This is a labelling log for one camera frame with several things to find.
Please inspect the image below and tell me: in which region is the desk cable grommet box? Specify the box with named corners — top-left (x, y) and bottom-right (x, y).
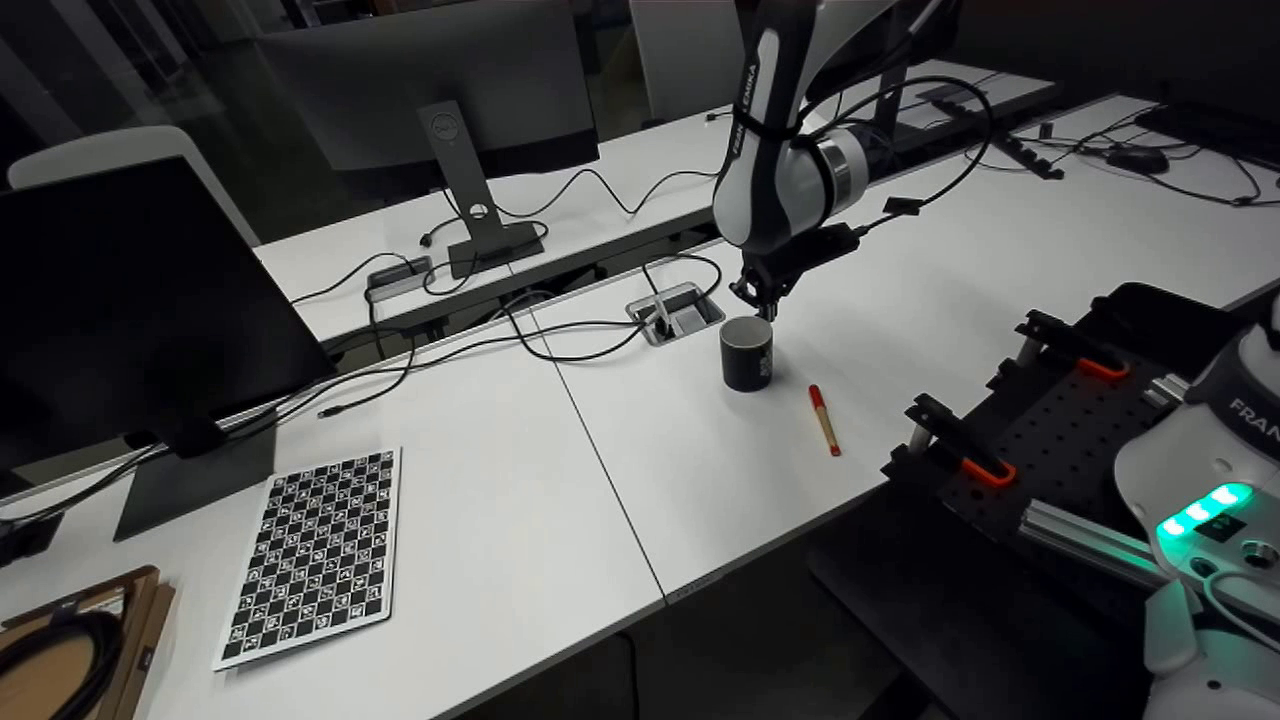
top-left (626, 281), bottom-right (726, 348)

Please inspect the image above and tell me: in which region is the cardboard box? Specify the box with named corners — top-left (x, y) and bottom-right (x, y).
top-left (0, 565), bottom-right (177, 720)

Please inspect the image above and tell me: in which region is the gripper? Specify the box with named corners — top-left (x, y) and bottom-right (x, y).
top-left (729, 240), bottom-right (817, 324)

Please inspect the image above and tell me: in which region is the red marker pen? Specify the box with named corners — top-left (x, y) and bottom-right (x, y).
top-left (808, 384), bottom-right (843, 458)

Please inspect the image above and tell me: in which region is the coil of black cable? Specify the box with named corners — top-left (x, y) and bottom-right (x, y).
top-left (0, 610), bottom-right (127, 720)

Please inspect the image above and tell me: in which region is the black keyboard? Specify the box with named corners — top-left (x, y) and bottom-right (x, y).
top-left (1134, 98), bottom-right (1280, 167)

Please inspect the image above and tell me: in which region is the black case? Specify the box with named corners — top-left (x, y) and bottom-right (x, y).
top-left (1088, 282), bottom-right (1253, 379)

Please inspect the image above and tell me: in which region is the black cup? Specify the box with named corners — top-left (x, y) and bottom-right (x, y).
top-left (720, 316), bottom-right (775, 393)

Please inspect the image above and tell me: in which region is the black power strip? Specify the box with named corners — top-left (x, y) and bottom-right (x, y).
top-left (928, 95), bottom-right (1067, 182)

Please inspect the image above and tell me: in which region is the black monitor on stand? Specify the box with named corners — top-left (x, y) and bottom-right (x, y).
top-left (0, 155), bottom-right (337, 543)

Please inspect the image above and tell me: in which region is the grey docking hub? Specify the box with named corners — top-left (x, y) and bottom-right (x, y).
top-left (365, 255), bottom-right (435, 302)

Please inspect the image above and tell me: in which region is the black monitor with grey stand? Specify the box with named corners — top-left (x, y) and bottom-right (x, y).
top-left (254, 0), bottom-right (601, 281)

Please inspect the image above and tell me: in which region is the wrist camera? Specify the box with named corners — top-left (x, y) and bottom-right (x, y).
top-left (800, 223), bottom-right (864, 261)

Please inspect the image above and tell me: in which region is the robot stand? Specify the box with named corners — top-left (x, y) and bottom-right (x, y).
top-left (880, 283), bottom-right (1280, 720)

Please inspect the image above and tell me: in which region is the black computer mouse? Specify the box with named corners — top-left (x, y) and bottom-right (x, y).
top-left (1104, 145), bottom-right (1170, 175)

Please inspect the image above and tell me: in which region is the checkered calibration board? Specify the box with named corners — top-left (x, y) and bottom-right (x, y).
top-left (212, 447), bottom-right (403, 672)

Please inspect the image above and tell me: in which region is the black clamp with orange grip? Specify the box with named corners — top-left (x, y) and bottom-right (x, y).
top-left (1014, 309), bottom-right (1132, 384)
top-left (905, 392), bottom-right (1019, 489)

